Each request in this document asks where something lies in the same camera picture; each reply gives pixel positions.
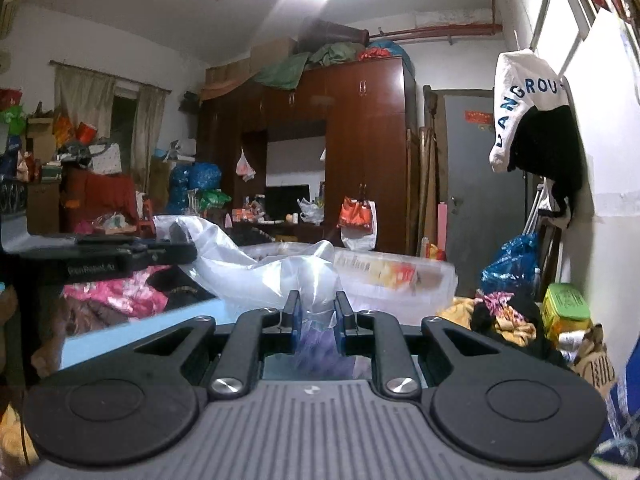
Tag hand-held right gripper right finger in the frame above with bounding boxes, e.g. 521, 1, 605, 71
334, 291, 576, 401

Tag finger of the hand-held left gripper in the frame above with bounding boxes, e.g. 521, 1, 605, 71
125, 242, 198, 267
75, 222, 190, 247

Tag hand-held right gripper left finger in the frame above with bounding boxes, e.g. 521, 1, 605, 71
55, 290, 303, 401

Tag purple tissue pack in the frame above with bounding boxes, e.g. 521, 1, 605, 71
295, 327, 373, 382

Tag white orange medicine box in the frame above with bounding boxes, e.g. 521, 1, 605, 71
334, 252, 418, 291

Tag clear plastic bag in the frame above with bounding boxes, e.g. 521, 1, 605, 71
152, 214, 351, 356

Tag white plastic basket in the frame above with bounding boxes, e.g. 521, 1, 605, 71
235, 241, 458, 326

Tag pink floral blanket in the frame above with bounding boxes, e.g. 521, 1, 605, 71
62, 265, 171, 318

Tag small red stool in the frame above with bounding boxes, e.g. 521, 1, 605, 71
137, 200, 156, 238

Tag black clothing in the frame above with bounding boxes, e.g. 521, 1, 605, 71
147, 265, 221, 313

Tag blue patterned plastic bags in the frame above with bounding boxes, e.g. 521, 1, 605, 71
167, 162, 222, 213

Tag red cloth cover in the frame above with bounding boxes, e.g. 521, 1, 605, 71
60, 167, 141, 233

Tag pink hanging plastic bag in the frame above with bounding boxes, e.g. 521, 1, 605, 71
235, 149, 257, 182

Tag beige curtain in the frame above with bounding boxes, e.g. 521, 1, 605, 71
54, 65, 117, 131
131, 85, 167, 191

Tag orange red bag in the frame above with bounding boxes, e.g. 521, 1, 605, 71
337, 196, 378, 251

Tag white plastic bag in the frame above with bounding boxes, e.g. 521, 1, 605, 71
297, 196, 326, 225

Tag black monitor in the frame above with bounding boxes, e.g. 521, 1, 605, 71
264, 185, 311, 218

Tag window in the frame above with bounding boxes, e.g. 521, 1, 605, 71
112, 92, 138, 166

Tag pile of colorful packages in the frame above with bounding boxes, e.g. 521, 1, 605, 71
0, 87, 61, 186

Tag pile of colorful clothes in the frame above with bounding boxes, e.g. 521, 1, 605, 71
437, 290, 568, 366

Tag brown wooden wardrobe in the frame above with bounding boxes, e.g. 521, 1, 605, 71
197, 55, 421, 256

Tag wooden poles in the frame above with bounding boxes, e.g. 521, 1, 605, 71
422, 85, 448, 256

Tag blue plastic bag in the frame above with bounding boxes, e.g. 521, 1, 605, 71
480, 232, 541, 306

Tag grey door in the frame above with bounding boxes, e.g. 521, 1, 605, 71
442, 89, 531, 298

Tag green cloth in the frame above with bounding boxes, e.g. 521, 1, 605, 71
255, 42, 366, 91

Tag cardboard boxes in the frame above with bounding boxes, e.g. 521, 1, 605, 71
205, 37, 296, 86

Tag green box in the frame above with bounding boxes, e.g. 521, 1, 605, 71
542, 282, 592, 341

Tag brown rolled bag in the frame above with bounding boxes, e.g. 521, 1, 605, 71
300, 17, 371, 53

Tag brown paper bag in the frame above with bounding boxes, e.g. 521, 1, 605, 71
570, 325, 618, 398

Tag black garment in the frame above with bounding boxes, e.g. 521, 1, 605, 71
510, 105, 586, 228

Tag red blue bundle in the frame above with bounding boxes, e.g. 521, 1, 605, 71
357, 40, 413, 63

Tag blue tote bag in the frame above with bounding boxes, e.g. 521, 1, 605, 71
597, 360, 640, 471

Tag white hoodie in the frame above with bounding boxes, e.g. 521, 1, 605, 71
489, 49, 571, 173

